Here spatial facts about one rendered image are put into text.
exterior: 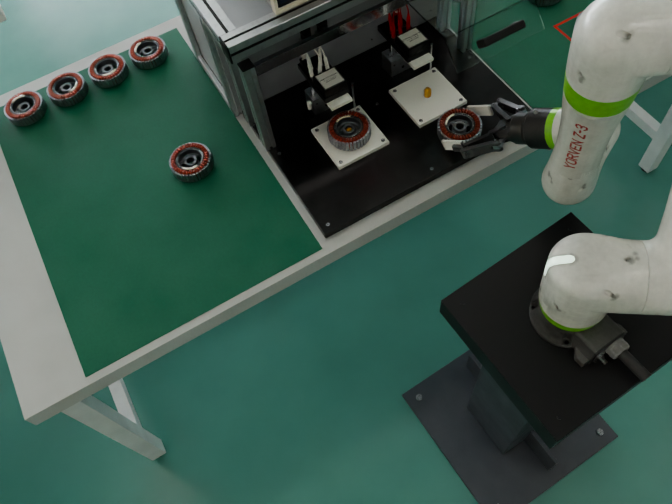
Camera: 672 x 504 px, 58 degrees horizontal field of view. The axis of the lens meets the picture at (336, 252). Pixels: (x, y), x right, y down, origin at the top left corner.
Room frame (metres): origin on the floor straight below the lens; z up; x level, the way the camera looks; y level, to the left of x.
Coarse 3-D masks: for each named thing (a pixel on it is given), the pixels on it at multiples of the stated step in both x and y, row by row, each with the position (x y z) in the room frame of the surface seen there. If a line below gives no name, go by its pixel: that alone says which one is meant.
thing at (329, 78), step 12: (312, 60) 1.21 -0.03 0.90; (324, 72) 1.13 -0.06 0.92; (336, 72) 1.13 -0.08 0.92; (312, 84) 1.13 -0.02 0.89; (324, 84) 1.09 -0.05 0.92; (336, 84) 1.09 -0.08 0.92; (324, 96) 1.08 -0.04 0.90; (336, 96) 1.08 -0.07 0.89; (348, 96) 1.08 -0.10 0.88; (336, 108) 1.05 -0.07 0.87
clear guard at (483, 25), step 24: (408, 0) 1.16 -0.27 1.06; (432, 0) 1.14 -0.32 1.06; (456, 0) 1.13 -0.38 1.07; (480, 0) 1.11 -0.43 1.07; (504, 0) 1.10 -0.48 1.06; (528, 0) 1.09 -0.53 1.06; (432, 24) 1.07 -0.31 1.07; (456, 24) 1.05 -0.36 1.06; (480, 24) 1.05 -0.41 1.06; (504, 24) 1.05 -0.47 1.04; (528, 24) 1.05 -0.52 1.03; (456, 48) 1.00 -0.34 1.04; (480, 48) 1.01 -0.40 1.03; (504, 48) 1.01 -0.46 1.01
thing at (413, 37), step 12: (384, 24) 1.29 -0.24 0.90; (396, 24) 1.28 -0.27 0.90; (384, 36) 1.26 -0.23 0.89; (396, 36) 1.21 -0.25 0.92; (408, 36) 1.20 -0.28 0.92; (420, 36) 1.19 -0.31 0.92; (396, 48) 1.20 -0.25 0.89; (408, 48) 1.16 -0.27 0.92; (420, 48) 1.17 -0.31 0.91; (408, 60) 1.15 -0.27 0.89; (420, 60) 1.15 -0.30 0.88; (432, 60) 1.15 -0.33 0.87
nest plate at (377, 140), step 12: (360, 108) 1.12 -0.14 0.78; (312, 132) 1.08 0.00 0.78; (324, 132) 1.06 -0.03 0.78; (372, 132) 1.03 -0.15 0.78; (324, 144) 1.02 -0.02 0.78; (372, 144) 0.99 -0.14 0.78; (384, 144) 0.99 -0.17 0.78; (336, 156) 0.98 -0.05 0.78; (348, 156) 0.97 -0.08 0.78; (360, 156) 0.96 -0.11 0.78
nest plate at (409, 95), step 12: (432, 72) 1.20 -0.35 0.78; (408, 84) 1.17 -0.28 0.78; (420, 84) 1.17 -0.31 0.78; (432, 84) 1.16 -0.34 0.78; (444, 84) 1.15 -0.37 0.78; (396, 96) 1.14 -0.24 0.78; (408, 96) 1.13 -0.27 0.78; (420, 96) 1.12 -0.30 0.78; (432, 96) 1.12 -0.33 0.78; (444, 96) 1.11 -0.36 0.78; (456, 96) 1.10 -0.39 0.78; (408, 108) 1.09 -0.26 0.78; (420, 108) 1.08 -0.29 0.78; (432, 108) 1.08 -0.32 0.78; (444, 108) 1.07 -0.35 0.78; (420, 120) 1.04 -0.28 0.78; (432, 120) 1.04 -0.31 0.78
